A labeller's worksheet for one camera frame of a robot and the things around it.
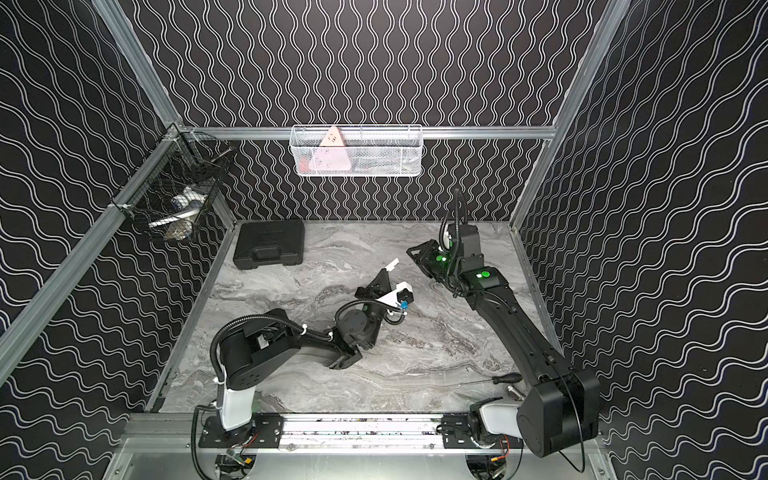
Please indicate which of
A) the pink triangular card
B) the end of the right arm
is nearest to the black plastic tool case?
the pink triangular card

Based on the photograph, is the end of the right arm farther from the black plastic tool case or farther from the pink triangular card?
the black plastic tool case

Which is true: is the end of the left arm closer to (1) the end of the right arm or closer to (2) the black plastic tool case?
(1) the end of the right arm

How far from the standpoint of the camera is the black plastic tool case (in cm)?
105

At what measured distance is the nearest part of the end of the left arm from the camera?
0.75m

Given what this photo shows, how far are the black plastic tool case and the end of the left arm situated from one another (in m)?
0.39

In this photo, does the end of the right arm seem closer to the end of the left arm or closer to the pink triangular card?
the end of the left arm
